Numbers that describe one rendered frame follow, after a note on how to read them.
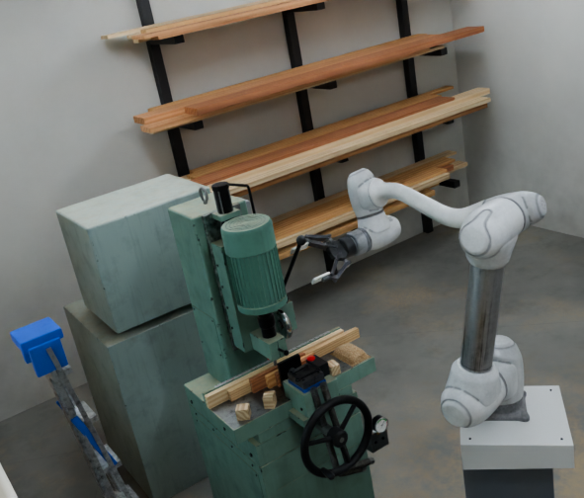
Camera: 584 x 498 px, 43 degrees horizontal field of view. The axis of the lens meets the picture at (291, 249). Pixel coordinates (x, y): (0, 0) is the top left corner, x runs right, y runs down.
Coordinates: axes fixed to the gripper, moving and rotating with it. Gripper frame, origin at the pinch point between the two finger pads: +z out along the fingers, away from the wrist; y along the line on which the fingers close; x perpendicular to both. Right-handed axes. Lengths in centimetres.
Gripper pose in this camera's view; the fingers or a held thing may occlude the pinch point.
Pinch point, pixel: (304, 265)
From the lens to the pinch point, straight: 253.7
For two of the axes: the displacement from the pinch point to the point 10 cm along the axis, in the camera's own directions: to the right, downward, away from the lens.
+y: -5.3, -7.5, 3.9
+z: -8.2, 3.4, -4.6
